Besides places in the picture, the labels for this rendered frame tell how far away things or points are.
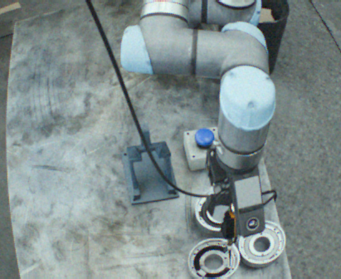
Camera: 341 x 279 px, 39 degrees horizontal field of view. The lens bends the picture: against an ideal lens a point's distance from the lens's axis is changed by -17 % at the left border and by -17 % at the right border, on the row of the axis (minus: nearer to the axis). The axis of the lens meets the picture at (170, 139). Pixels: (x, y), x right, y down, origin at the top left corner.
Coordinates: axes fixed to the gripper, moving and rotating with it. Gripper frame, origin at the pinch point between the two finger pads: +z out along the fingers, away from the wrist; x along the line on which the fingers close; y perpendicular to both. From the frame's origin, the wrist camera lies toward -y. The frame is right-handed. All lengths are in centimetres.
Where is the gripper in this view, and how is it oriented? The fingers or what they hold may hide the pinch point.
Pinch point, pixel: (228, 218)
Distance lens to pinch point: 99.1
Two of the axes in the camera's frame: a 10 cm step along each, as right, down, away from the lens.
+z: -0.1, 5.6, 8.3
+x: -9.8, 1.6, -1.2
